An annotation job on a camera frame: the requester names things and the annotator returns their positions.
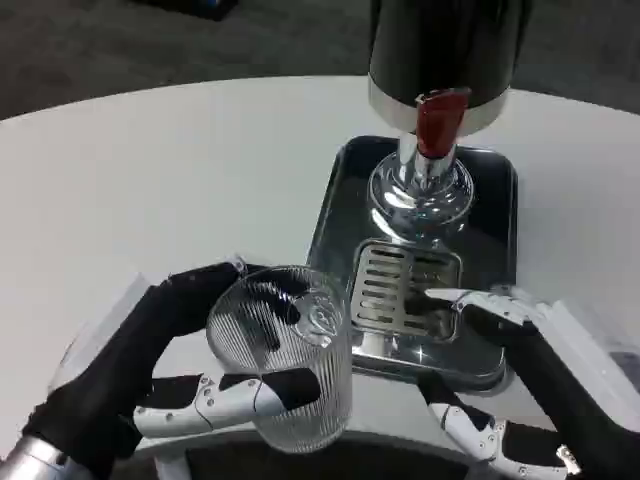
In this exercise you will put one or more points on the black steel drink dispenser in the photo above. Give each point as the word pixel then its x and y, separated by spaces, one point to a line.
pixel 440 45

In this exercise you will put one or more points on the steel slotted drip grid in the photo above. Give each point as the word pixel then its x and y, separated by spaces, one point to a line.
pixel 380 285

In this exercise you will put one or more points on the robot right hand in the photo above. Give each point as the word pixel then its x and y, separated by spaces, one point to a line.
pixel 575 400

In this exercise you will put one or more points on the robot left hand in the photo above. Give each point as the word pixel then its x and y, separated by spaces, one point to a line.
pixel 100 380

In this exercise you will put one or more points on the clear ribbed glass cup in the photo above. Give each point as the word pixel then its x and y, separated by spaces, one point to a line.
pixel 300 360

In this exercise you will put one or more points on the red tap lever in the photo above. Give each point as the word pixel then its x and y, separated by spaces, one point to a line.
pixel 440 122

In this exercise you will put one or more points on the robot left arm silver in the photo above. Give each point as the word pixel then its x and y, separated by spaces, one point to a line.
pixel 35 460

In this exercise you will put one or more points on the steel drip tray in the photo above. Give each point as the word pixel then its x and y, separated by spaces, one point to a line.
pixel 335 220

